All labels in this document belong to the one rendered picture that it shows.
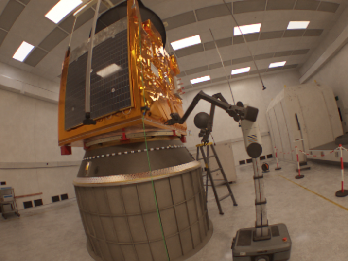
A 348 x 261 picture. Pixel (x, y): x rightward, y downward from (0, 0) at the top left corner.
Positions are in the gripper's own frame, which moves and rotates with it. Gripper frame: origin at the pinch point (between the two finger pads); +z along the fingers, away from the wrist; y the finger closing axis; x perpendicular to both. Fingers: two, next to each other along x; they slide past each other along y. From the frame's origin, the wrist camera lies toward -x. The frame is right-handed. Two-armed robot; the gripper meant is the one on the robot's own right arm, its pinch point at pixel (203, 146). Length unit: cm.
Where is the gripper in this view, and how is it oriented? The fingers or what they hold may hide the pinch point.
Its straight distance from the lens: 201.0
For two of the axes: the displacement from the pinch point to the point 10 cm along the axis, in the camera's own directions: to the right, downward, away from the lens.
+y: -4.5, -0.7, -8.9
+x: 8.4, 3.0, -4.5
